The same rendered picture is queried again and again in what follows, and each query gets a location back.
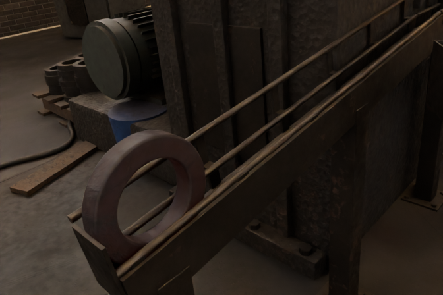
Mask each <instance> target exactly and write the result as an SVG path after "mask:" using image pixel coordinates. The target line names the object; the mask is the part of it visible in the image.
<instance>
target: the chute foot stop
mask: <svg viewBox="0 0 443 295"><path fill-rule="evenodd" d="M72 229H73V231H74V233H75V236H76V238H77V240H78V242H79V244H80V247H81V248H82V251H83V252H84V255H85V257H86V259H87V261H88V263H89V265H90V268H91V270H92V272H93V274H94V276H95V278H96V280H97V282H98V284H99V285H100V286H101V287H102V288H104V289H105V290H106V291H107V292H108V293H109V294H110V295H126V294H125V291H124V289H123V287H122V284H121V282H120V280H119V277H118V275H117V273H116V270H115V268H114V266H113V264H112V261H111V259H110V256H109V254H108V252H107V250H106V247H104V246H103V245H102V244H100V243H99V242H98V241H97V240H95V239H94V238H92V237H91V236H90V235H89V234H88V233H86V232H85V231H83V230H82V229H81V228H80V227H78V226H77V225H76V224H74V225H73V226H72Z"/></svg>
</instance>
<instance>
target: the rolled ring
mask: <svg viewBox="0 0 443 295"><path fill-rule="evenodd" d="M160 158H167V159H169V160H170V162H171V163H172V165H173V167H174V169H175V173H176V177H177V187H176V192H175V197H174V199H173V202H172V204H171V207H170V208H169V210H168V212H167V213H166V214H165V216H164V217H163V219H162V220H161V221H160V222H159V223H158V224H157V225H156V226H154V227H153V228H151V229H150V230H148V231H146V232H144V233H142V234H138V235H134V236H128V235H124V234H123V233H122V232H121V230H120V228H119V224H118V220H117V208H118V204H119V199H120V197H121V194H122V191H123V189H124V187H125V185H126V184H127V182H128V181H129V179H130V178H131V176H132V175H133V174H134V173H135V172H137V170H139V168H141V167H142V166H143V165H145V164H147V163H148V162H150V161H153V160H155V159H160ZM205 187H206V175H205V170H204V164H203V162H202V159H201V156H200V154H199V153H198V152H197V150H196V148H195V147H194V146H193V145H192V144H191V143H190V142H189V141H187V140H186V139H184V138H182V137H180V136H177V135H174V134H171V133H168V132H166V131H163V130H145V131H142V132H137V133H135V134H132V135H130V136H127V137H126V138H124V139H122V140H121V141H120V142H118V143H117V144H115V145H114V146H113V147H112V148H111V149H110V150H109V151H108V152H107V153H106V154H105V155H104V156H103V157H102V158H101V159H100V161H99V162H98V164H97V165H96V167H95V168H94V170H93V172H92V174H91V175H90V178H89V180H88V183H87V185H86V189H85V191H84V196H83V201H82V222H83V225H84V230H85V232H86V233H88V234H89V235H90V236H91V237H92V238H94V239H95V240H97V241H98V242H99V243H100V244H102V245H103V246H104V247H106V250H107V252H108V254H109V256H110V259H111V260H112V262H114V263H117V264H119V265H122V264H123V263H124V262H126V260H128V259H129V258H130V257H132V256H133V255H134V254H135V253H137V252H138V251H139V250H140V249H142V248H143V247H144V246H145V245H147V244H148V243H149V242H150V241H151V240H153V239H154V238H155V237H156V236H157V235H159V234H160V233H161V232H163V231H164V230H165V229H166V228H167V227H169V226H170V225H172V224H173V223H174V222H175V221H176V220H177V219H179V218H180V217H182V216H183V215H184V214H185V213H186V212H188V211H189V210H190V209H192V208H193V207H194V206H195V205H196V204H198V203H199V202H200V201H202V200H203V199H204V193H205ZM197 216H198V215H196V216H195V217H197ZM195 217H194V218H195ZM194 218H192V219H191V220H190V221H189V222H188V223H190V222H191V221H192V220H193V219H194ZM188 223H187V224H188ZM187 224H185V225H184V226H183V227H185V226H186V225H187ZM183 227H181V228H180V229H179V230H178V231H177V232H176V233H178V232H179V231H180V230H181V229H182V228H183ZM176 233H174V234H173V235H172V236H174V235H175V234H176ZM172 236H170V237H169V238H168V239H167V240H166V241H165V242H167V241H168V240H169V239H170V238H171V237H172ZM165 242H163V243H162V244H161V245H160V246H162V245H163V244H164V243H165ZM160 246H158V247H157V248H156V249H155V250H154V251H156V250H157V249H158V248H159V247H160ZM154 251H153V252H154ZM153 252H151V253H150V254H149V255H151V254H152V253H153ZM149 255H147V256H146V258H147V257H148V256H149Z"/></svg>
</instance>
